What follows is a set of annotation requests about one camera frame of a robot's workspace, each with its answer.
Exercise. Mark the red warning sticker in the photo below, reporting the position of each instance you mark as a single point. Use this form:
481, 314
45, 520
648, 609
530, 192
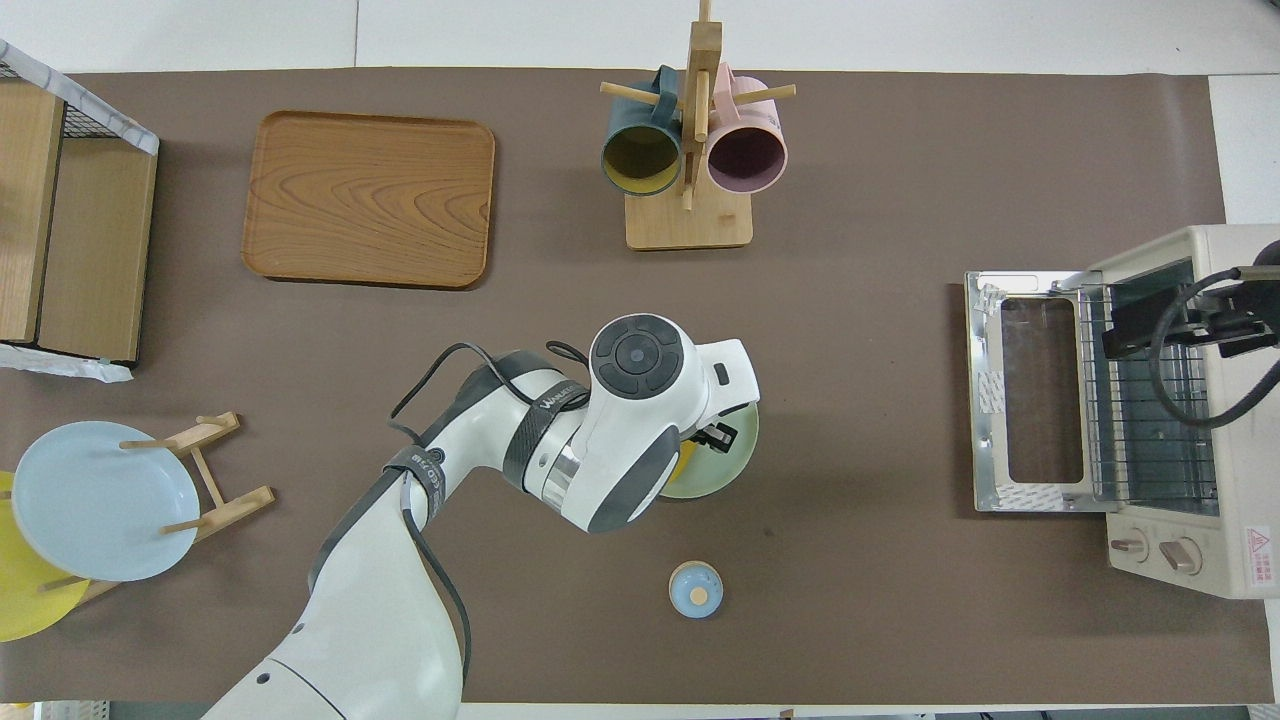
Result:
1258, 555

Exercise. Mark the wooden plate rack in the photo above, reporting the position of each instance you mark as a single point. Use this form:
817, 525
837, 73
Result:
235, 505

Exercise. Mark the yellow plate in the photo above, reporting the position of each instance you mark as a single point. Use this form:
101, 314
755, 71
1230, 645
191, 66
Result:
20, 600

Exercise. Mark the glass oven door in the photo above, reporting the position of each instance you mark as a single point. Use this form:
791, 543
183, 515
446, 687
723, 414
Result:
985, 400

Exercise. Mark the wooden mug tree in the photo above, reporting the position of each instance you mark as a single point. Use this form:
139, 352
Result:
690, 225

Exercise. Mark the light blue plate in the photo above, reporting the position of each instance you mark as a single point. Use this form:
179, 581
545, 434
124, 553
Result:
90, 510

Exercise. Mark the pale green plate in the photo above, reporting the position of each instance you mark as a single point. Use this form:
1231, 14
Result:
720, 475

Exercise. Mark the beige toaster oven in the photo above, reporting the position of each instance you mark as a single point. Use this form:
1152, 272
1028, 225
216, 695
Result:
1250, 480

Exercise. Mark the beige oven knob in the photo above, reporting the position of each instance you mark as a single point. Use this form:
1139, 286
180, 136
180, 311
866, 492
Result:
1130, 546
1182, 556

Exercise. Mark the yellow corn cob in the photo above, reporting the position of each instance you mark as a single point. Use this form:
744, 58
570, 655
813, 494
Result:
683, 462

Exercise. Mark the brown table mat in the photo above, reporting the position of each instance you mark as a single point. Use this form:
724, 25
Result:
880, 500

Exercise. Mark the pink mug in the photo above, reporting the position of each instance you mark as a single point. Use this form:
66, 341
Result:
748, 158

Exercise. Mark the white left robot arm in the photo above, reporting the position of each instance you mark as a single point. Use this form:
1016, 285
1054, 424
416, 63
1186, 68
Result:
620, 420

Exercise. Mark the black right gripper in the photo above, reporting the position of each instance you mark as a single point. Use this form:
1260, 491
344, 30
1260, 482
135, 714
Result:
1255, 310

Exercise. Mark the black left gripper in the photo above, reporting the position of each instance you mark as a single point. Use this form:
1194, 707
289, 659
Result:
718, 437

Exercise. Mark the small blue round lid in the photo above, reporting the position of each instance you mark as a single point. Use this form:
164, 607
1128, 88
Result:
695, 592

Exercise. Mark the dark blue mug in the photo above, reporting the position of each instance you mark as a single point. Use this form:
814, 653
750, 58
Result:
640, 160

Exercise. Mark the wooden serving tray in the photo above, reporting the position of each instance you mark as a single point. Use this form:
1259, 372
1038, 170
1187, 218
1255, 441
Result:
370, 200

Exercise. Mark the wooden shelf box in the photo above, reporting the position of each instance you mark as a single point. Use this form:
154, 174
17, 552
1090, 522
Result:
110, 122

